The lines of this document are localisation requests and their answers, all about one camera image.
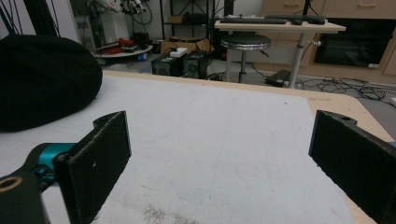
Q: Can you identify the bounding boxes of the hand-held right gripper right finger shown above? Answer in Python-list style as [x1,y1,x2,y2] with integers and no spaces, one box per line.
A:
[307,109,396,224]

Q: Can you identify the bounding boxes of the white table mat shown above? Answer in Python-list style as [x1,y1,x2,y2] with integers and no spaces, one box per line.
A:
[0,74,357,224]

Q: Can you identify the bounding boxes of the round white platform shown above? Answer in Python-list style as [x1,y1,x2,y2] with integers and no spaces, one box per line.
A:
[92,44,154,62]

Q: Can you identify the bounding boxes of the black keyboard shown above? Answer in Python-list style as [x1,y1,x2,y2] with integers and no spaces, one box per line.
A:
[264,14,327,26]
[219,17,288,25]

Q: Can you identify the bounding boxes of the cardboard box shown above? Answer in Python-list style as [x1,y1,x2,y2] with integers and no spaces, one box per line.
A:
[160,35,215,56]

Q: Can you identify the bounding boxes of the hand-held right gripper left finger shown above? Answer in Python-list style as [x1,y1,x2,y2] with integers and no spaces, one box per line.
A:
[51,110,133,224]

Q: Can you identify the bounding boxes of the round black stool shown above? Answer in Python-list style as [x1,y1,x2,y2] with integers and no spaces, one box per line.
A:
[220,33,272,84]

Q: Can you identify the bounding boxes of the black metal shelf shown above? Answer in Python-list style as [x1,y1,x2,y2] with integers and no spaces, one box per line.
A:
[159,0,217,41]

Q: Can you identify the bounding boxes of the white power adapter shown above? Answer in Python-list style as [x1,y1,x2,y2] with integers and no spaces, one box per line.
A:
[169,47,189,58]

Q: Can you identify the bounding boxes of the black cloth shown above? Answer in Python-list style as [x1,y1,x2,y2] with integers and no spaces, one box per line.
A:
[0,34,104,133]

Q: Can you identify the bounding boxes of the black speaker box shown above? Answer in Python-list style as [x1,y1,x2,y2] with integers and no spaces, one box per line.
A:
[150,54,184,77]
[182,50,209,80]

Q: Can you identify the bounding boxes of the black flat device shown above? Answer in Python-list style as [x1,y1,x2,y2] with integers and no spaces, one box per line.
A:
[264,69,292,88]

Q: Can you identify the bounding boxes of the tangle of black cables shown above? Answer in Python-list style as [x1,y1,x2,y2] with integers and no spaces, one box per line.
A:
[293,76,396,109]

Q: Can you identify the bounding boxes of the light wooden desk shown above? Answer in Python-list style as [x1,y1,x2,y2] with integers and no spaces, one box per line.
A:
[214,19,347,90]

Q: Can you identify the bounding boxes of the wooden cabinet with dark screen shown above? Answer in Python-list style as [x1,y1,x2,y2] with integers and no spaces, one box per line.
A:
[261,0,396,85]

